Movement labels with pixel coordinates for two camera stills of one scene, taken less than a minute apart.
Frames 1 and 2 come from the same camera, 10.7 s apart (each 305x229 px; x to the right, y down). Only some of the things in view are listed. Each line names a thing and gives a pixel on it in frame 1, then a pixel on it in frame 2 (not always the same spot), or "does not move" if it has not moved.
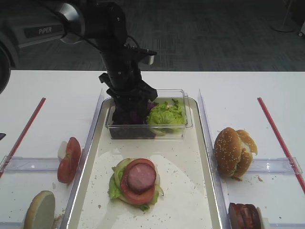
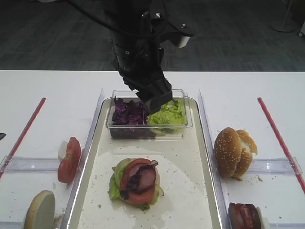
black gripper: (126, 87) -> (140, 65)
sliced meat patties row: (241, 216) does not move
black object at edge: (2, 135) does not move
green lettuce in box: (163, 119) does not move
